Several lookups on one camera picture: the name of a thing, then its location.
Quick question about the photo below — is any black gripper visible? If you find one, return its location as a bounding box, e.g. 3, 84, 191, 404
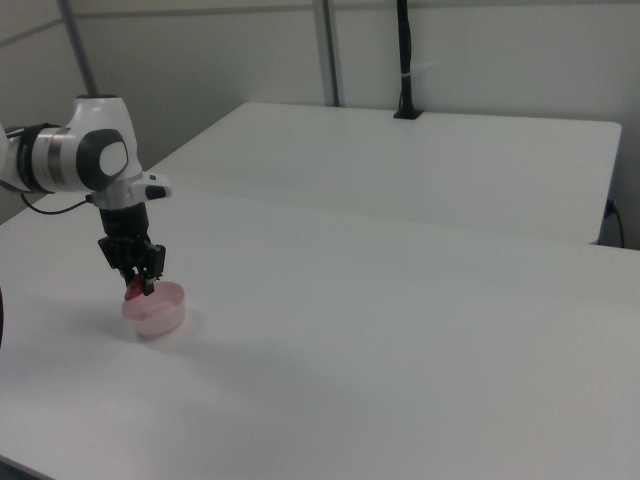
96, 203, 167, 296

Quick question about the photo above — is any pink plastic bowl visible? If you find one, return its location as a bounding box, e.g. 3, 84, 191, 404
121, 281, 187, 337

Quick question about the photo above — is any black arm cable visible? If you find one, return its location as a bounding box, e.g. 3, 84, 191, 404
0, 179, 99, 215

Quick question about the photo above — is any grey partition frame post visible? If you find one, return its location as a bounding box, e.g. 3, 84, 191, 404
312, 0, 346, 108
57, 0, 99, 97

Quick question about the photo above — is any black camera pole with base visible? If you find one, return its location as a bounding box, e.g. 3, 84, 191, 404
392, 0, 424, 121

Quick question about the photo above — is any black power cable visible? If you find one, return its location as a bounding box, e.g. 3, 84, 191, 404
604, 198, 626, 249

